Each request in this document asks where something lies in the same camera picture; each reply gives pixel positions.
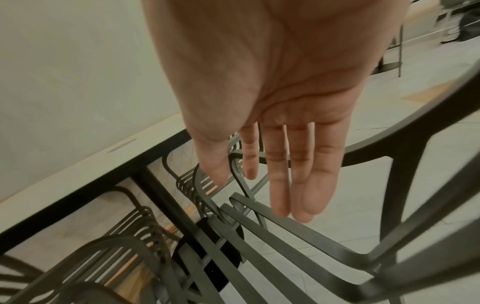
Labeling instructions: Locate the person's right hand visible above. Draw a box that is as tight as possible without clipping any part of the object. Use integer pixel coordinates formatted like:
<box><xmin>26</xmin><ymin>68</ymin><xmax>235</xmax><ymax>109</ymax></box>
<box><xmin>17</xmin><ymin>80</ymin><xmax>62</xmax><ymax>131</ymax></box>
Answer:
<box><xmin>140</xmin><ymin>0</ymin><xmax>410</xmax><ymax>224</ymax></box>

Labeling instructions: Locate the dark background furniture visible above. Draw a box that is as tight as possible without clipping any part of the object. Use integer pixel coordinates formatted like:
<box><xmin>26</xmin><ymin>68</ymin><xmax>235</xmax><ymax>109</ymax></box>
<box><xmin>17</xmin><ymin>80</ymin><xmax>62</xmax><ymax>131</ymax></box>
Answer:
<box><xmin>436</xmin><ymin>0</ymin><xmax>480</xmax><ymax>45</ymax></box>

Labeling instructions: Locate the dark grey slatted metal chair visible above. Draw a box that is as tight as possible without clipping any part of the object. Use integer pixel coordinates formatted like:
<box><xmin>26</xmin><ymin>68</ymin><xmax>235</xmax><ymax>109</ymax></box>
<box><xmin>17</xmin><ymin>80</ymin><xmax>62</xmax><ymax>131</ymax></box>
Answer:
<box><xmin>219</xmin><ymin>59</ymin><xmax>480</xmax><ymax>304</ymax></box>
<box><xmin>162</xmin><ymin>132</ymin><xmax>272</xmax><ymax>230</ymax></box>
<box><xmin>0</xmin><ymin>186</ymin><xmax>185</xmax><ymax>304</ymax></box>

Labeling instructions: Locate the dark background chair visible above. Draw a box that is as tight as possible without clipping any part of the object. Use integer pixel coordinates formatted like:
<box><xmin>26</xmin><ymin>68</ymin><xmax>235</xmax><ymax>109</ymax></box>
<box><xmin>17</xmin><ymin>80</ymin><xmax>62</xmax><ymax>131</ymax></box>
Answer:
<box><xmin>371</xmin><ymin>25</ymin><xmax>409</xmax><ymax>79</ymax></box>

